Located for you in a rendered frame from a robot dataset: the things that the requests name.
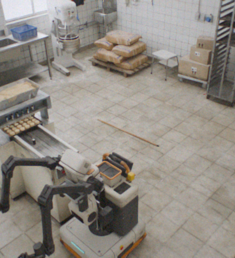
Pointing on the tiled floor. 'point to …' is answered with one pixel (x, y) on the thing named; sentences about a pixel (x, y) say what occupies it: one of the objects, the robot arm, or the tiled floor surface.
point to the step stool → (165, 59)
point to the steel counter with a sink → (27, 70)
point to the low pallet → (120, 67)
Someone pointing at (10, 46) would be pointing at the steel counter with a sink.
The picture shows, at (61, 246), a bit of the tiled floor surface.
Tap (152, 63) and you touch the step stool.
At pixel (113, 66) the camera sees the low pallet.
